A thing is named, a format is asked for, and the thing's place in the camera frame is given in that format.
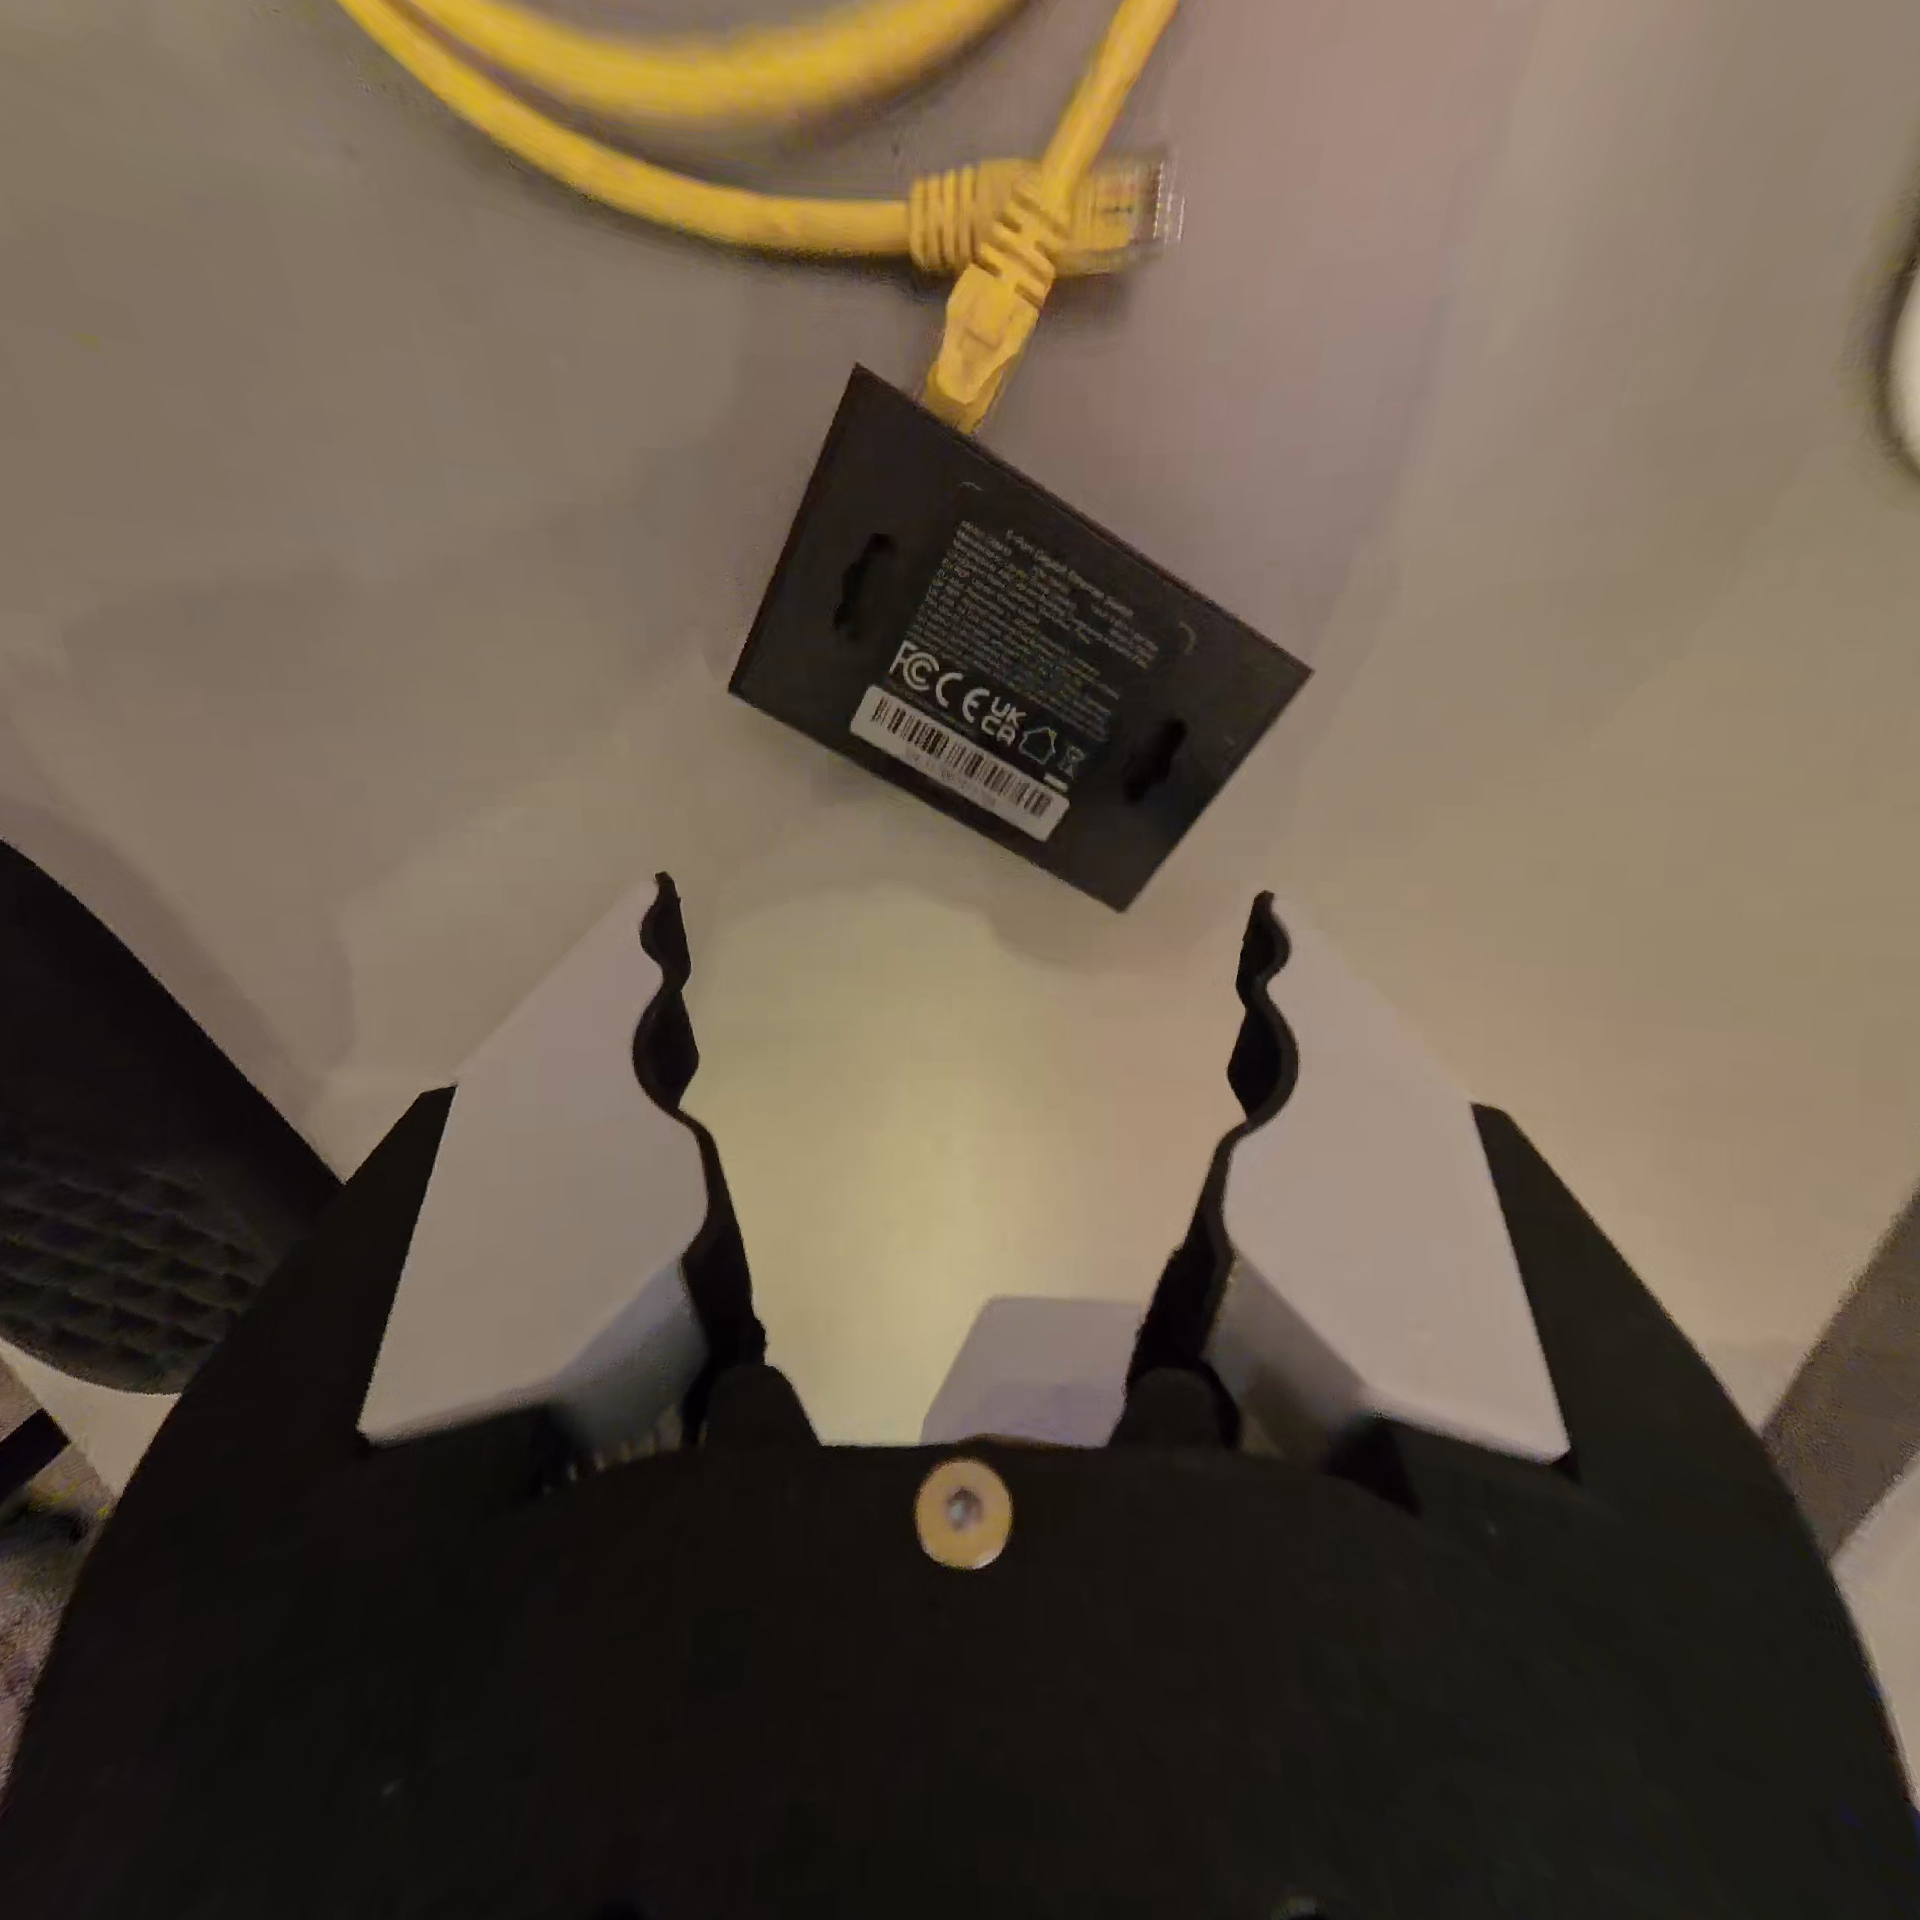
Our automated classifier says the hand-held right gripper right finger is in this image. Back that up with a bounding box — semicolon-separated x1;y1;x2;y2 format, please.
1127;888;1576;1471

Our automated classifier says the black mesh cushion pad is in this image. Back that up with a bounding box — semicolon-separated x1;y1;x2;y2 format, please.
0;839;350;1396

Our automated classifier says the black ethernet switch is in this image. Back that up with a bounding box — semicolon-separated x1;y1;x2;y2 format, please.
727;362;1313;913

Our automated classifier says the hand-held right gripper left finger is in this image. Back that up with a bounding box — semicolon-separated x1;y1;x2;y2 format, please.
357;871;770;1453

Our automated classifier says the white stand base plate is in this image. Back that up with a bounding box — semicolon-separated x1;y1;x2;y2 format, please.
1881;246;1920;489

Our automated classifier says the yellow ethernet cable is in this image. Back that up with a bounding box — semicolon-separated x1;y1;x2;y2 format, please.
335;0;1186;437

